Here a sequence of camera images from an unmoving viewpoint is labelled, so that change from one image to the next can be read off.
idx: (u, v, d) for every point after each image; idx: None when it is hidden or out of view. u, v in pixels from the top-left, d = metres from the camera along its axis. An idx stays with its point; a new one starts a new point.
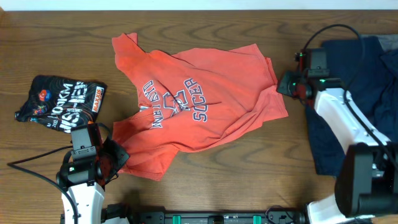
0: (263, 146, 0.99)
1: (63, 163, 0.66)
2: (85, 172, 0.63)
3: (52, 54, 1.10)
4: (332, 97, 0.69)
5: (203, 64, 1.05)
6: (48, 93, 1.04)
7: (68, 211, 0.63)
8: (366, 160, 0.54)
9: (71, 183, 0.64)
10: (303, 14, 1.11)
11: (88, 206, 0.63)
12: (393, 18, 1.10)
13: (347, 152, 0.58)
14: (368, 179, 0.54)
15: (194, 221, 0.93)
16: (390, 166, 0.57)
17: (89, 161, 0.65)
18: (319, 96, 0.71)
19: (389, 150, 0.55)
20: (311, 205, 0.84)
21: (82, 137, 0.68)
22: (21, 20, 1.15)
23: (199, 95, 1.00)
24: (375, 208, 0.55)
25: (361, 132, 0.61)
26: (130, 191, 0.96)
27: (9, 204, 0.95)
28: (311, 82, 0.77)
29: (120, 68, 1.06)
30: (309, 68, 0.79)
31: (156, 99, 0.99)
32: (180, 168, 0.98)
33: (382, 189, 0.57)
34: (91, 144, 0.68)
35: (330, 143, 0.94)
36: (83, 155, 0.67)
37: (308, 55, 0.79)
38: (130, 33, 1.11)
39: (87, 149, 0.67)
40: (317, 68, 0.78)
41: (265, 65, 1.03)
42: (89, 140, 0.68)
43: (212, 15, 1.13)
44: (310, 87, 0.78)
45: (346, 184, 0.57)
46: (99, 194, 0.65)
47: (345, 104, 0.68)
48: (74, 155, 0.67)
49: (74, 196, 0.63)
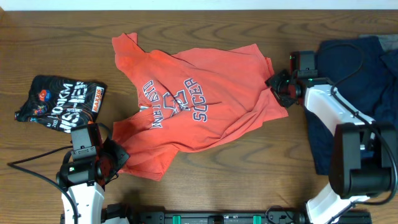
0: (263, 146, 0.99)
1: (63, 163, 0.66)
2: (86, 173, 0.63)
3: (52, 54, 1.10)
4: (319, 91, 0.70)
5: (203, 64, 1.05)
6: (48, 93, 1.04)
7: (68, 211, 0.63)
8: (352, 136, 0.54)
9: (71, 183, 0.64)
10: (303, 14, 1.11)
11: (88, 206, 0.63)
12: (393, 18, 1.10)
13: (335, 131, 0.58)
14: (356, 155, 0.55)
15: (194, 220, 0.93)
16: (377, 145, 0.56)
17: (90, 161, 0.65)
18: (308, 91, 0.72)
19: (375, 127, 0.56)
20: (308, 202, 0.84)
21: (82, 137, 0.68)
22: (22, 20, 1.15)
23: (199, 95, 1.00)
24: (367, 184, 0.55)
25: (347, 115, 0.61)
26: (130, 191, 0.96)
27: (9, 204, 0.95)
28: (300, 82, 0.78)
29: (120, 68, 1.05)
30: (298, 70, 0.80)
31: (156, 99, 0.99)
32: (180, 168, 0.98)
33: (373, 167, 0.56)
34: (91, 145, 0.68)
35: (330, 143, 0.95)
36: (83, 155, 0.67)
37: (296, 56, 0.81)
38: (130, 33, 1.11)
39: (87, 149, 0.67)
40: (305, 70, 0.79)
41: (265, 65, 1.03)
42: (89, 140, 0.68)
43: (212, 15, 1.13)
44: (298, 86, 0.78)
45: (336, 162, 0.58)
46: (99, 194, 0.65)
47: (331, 95, 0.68)
48: (74, 155, 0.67)
49: (74, 196, 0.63)
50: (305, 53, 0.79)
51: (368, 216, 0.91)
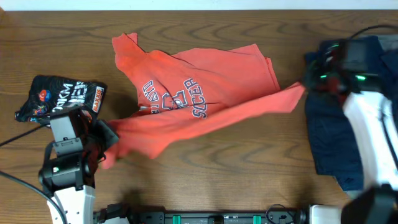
0: (263, 146, 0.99)
1: (46, 160, 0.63)
2: (74, 172, 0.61)
3: (52, 54, 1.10)
4: (367, 110, 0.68)
5: (203, 64, 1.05)
6: (48, 93, 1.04)
7: (56, 219, 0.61)
8: (387, 203, 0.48)
9: (56, 186, 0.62)
10: (303, 14, 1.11)
11: (79, 213, 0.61)
12: (393, 18, 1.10)
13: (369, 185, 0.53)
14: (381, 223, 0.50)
15: (194, 220, 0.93)
16: None
17: (76, 157, 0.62)
18: (354, 99, 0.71)
19: None
20: (313, 208, 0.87)
21: (64, 127, 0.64)
22: (22, 20, 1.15)
23: (199, 96, 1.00)
24: None
25: (388, 164, 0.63)
26: (130, 191, 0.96)
27: (9, 205, 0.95)
28: (345, 76, 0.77)
29: (120, 68, 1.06)
30: (344, 60, 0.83)
31: (155, 99, 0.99)
32: (180, 167, 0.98)
33: None
34: (76, 136, 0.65)
35: (330, 143, 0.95)
36: (67, 147, 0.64)
37: (344, 46, 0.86)
38: (130, 33, 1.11)
39: (71, 141, 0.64)
40: (352, 61, 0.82)
41: (265, 65, 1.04)
42: (73, 131, 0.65)
43: (212, 15, 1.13)
44: (343, 81, 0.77)
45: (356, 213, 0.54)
46: (89, 198, 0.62)
47: (380, 121, 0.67)
48: (57, 147, 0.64)
49: (61, 203, 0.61)
50: (356, 43, 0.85)
51: None
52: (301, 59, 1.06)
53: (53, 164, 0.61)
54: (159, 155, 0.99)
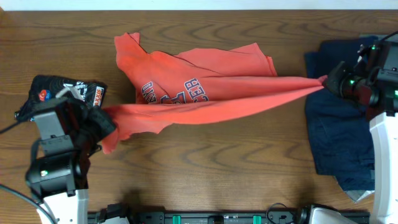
0: (263, 146, 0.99)
1: (34, 161, 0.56)
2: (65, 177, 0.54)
3: (52, 54, 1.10)
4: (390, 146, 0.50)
5: (205, 64, 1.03)
6: (47, 93, 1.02)
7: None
8: None
9: (46, 193, 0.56)
10: (303, 14, 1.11)
11: (72, 221, 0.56)
12: (393, 18, 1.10)
13: None
14: None
15: (194, 220, 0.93)
16: None
17: (64, 158, 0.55)
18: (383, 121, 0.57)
19: None
20: (316, 210, 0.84)
21: (51, 125, 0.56)
22: (22, 20, 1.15)
23: (203, 96, 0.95)
24: None
25: None
26: (130, 191, 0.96)
27: (9, 205, 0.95)
28: (381, 88, 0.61)
29: (120, 66, 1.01)
30: (380, 67, 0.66)
31: (153, 100, 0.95)
32: (180, 167, 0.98)
33: None
34: (64, 134, 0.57)
35: (330, 143, 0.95)
36: (56, 146, 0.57)
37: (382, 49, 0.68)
38: (132, 33, 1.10)
39: (61, 139, 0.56)
40: (392, 70, 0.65)
41: (267, 63, 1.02)
42: (61, 129, 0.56)
43: (212, 15, 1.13)
44: (377, 92, 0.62)
45: None
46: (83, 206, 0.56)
47: None
48: (45, 147, 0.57)
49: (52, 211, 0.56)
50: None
51: (367, 216, 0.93)
52: (301, 59, 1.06)
53: (40, 168, 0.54)
54: (159, 156, 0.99)
